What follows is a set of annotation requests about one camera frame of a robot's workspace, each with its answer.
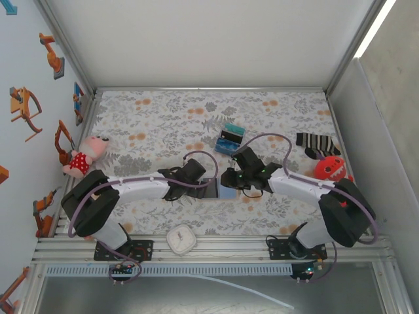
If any aluminium frame rail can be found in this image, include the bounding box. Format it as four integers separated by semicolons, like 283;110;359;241
31;234;393;265
52;93;102;238
327;93;414;314
94;86;328;93

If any pink plush doll red dress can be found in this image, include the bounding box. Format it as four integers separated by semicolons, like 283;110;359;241
62;135;111;179

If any red plush monster toy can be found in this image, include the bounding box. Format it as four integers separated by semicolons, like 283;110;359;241
314;155;355;184

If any white slotted cable duct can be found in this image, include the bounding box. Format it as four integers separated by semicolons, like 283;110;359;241
44;264;295;278

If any small circuit board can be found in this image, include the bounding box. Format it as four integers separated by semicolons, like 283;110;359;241
290;260;323;283
109;263;135;279

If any white light strip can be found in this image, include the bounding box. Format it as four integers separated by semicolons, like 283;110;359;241
355;0;397;60

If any thin white tube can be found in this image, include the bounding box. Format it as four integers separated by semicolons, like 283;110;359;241
191;273;295;311

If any white square clock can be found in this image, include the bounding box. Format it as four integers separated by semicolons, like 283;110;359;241
166;224;198;257

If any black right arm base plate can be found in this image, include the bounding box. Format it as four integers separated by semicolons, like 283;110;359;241
268;237;328;261

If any black white striped sock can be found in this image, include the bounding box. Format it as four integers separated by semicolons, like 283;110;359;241
295;132;342;160

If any aluminium frame post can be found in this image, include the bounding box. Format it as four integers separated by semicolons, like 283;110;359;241
322;0;389;96
34;0;99;99

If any blue card box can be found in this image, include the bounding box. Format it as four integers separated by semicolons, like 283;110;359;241
213;123;247;157

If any floral patterned table mat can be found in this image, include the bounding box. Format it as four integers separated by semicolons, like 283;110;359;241
70;90;357;237

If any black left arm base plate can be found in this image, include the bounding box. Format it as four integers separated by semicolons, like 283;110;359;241
94;239;155;262

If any blue VIP card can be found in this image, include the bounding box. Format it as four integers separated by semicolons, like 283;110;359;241
215;139;243;155

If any teal VIP card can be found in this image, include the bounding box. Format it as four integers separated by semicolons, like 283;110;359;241
224;124;246;137

